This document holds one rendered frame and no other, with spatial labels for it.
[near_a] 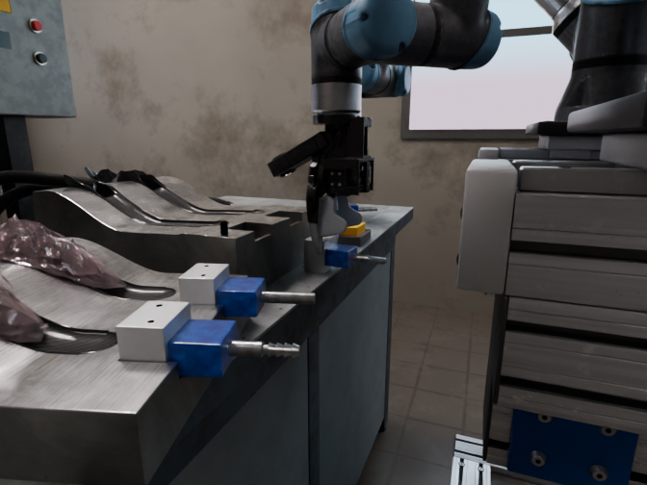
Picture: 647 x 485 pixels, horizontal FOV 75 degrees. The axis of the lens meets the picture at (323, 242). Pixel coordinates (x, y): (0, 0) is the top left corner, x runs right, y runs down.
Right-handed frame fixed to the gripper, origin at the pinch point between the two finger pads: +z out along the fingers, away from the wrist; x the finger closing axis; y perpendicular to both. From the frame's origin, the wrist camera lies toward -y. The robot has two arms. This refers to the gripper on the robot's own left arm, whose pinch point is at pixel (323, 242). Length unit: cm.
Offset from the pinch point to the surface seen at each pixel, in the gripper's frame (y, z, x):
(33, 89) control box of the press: -92, -29, 15
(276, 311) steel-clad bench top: 1.9, 4.6, -18.5
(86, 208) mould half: -30.3, -6.5, -19.2
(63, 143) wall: -306, -12, 167
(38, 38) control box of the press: -92, -42, 19
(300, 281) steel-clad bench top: -0.6, 4.6, -7.1
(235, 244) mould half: -3.9, -3.5, -18.6
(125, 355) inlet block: 3.1, -1.2, -41.8
